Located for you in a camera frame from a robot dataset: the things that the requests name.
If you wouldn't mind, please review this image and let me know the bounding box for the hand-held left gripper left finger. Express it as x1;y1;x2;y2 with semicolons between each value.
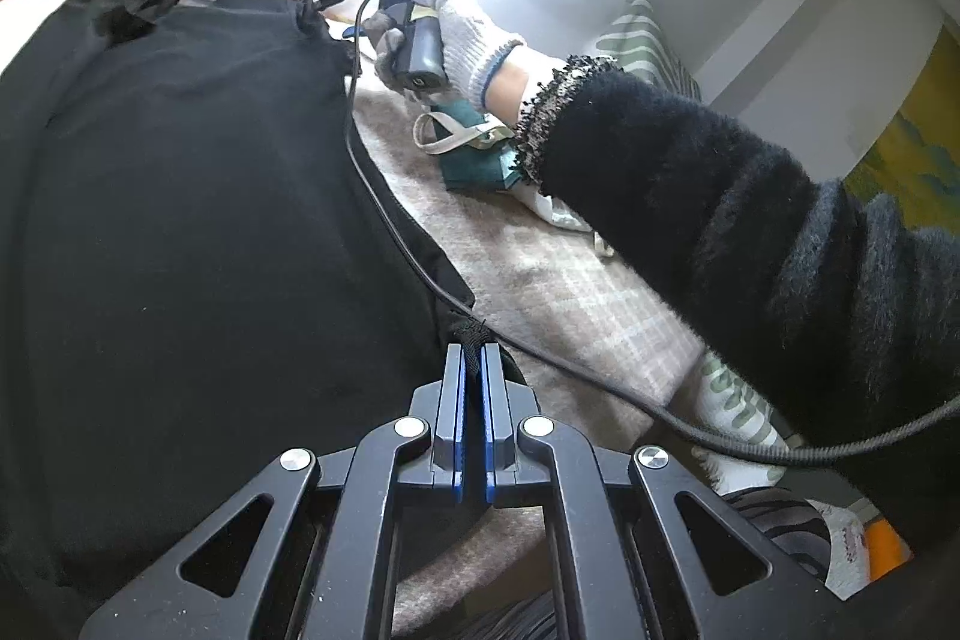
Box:
79;344;470;640

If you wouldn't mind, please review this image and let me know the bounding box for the person's right forearm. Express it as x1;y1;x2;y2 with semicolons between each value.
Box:
484;44;960;536

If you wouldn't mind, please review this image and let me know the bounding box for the green striped pillow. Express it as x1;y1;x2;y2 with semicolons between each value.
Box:
596;0;704;101

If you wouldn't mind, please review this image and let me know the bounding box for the person's right hand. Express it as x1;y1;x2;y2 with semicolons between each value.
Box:
373;0;526;115

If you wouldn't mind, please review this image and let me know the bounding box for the beige plaid blanket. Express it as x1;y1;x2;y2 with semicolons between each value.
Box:
352;47;725;637

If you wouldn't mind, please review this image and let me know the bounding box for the cream and green garment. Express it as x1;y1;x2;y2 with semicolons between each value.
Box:
414;98;616;259

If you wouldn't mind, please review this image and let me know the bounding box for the dark striped cloth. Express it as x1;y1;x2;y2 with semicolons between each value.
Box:
442;486;835;640

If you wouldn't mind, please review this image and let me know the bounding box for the black garment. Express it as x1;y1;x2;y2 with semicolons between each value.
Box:
0;0;530;640

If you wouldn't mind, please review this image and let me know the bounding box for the orange and white packet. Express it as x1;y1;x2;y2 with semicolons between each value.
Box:
817;497;914;600

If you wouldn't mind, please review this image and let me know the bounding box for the white leaf-patterned cloth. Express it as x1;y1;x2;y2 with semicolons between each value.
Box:
671;351;794;498

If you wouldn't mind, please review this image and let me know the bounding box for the yellow painted cloth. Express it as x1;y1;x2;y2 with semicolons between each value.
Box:
844;25;960;236

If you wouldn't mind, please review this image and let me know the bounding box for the thick black gripper cable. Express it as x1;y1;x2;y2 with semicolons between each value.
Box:
343;0;960;467

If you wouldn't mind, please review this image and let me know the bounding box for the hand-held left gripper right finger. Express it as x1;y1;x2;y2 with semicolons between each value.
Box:
480;344;863;640

